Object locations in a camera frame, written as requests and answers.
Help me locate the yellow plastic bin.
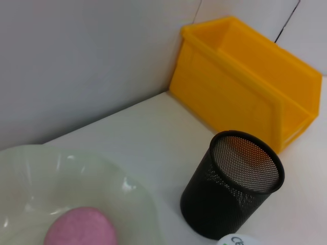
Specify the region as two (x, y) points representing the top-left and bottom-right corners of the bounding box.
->
(170, 15), (323, 155)

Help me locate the clear green-label water bottle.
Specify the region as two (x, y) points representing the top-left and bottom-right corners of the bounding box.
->
(217, 233), (259, 245)

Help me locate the pale green glass fruit plate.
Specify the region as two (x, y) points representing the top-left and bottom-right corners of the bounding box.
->
(0, 144), (164, 245)

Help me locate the pink peach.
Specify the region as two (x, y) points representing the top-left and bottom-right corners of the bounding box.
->
(43, 206), (119, 245)

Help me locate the black mesh pen cup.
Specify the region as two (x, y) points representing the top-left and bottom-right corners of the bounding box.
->
(180, 130), (285, 240)

